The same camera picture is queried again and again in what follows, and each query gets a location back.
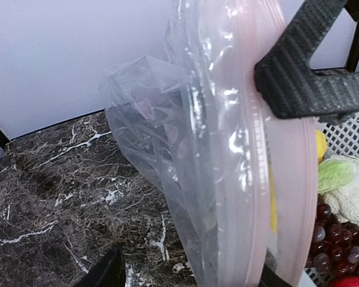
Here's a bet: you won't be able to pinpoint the white plastic mesh basket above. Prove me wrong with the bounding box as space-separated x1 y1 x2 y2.
299 113 359 287

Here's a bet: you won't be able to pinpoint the dark red toy grapes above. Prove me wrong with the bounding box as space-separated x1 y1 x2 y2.
305 203 359 284

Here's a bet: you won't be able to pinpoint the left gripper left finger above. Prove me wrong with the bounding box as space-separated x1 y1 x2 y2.
74 245 126 287

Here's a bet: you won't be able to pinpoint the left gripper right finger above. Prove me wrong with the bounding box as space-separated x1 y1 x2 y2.
258 249 291 287

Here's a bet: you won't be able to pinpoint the yellow toy corn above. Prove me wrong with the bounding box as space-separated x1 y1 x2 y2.
315 130 328 164

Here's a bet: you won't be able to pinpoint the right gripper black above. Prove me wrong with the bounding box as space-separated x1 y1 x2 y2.
254 0 359 120

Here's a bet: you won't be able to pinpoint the clear zip top bag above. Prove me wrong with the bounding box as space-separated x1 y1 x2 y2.
99 1 318 286

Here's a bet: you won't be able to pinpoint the white toy cauliflower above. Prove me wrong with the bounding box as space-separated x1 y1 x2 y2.
318 155 359 226

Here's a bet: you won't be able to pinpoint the red toy bell pepper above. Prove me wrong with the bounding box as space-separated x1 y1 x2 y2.
329 276 359 287

